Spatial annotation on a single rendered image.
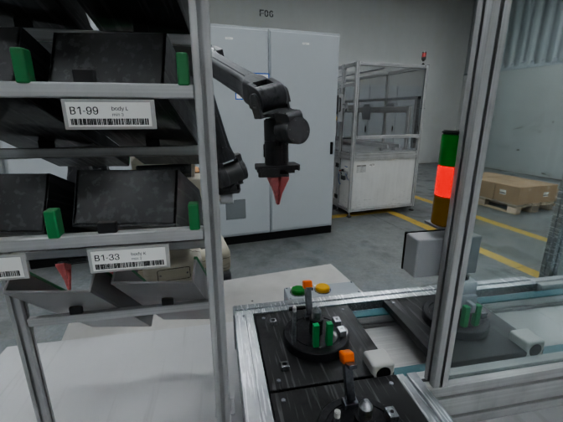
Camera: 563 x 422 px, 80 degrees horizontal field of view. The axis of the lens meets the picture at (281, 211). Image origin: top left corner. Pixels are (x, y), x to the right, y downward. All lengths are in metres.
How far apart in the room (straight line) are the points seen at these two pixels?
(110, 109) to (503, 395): 0.82
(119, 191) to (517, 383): 0.80
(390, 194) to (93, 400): 4.79
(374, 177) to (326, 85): 1.67
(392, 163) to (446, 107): 6.23
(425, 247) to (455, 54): 10.85
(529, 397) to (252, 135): 3.22
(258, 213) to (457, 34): 8.85
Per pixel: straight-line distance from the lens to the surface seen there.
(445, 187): 0.61
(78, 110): 0.41
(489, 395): 0.84
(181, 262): 1.38
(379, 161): 5.04
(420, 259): 0.62
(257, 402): 0.68
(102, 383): 0.94
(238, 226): 3.82
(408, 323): 0.88
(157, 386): 0.89
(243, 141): 3.65
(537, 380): 0.91
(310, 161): 3.92
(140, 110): 0.39
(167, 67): 0.45
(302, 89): 3.84
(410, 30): 10.44
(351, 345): 0.78
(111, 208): 0.48
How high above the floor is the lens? 1.44
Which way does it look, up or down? 16 degrees down
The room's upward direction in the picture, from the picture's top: straight up
